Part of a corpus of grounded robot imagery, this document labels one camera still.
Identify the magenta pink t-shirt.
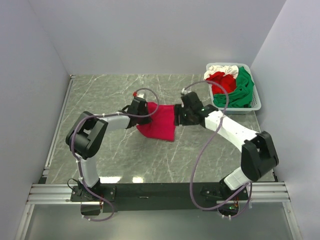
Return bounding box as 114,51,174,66
136,104,176,142

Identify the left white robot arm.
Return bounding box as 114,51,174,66
65,93,151,201

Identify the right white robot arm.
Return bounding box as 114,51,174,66
174,90,279,200

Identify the red t-shirt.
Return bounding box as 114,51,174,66
204,71,237,93

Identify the green t-shirt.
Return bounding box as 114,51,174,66
228,66,255,108

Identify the white t-shirt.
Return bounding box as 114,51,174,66
203,65,239,80

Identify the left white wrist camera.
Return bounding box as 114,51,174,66
133,91,147,100

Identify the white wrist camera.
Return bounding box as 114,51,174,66
180,88,192,96
133,91,147,100

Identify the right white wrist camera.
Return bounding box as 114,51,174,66
180,88,192,96

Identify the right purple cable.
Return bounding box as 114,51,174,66
183,80,253,219

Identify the aluminium frame rail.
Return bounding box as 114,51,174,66
26,182,290,206

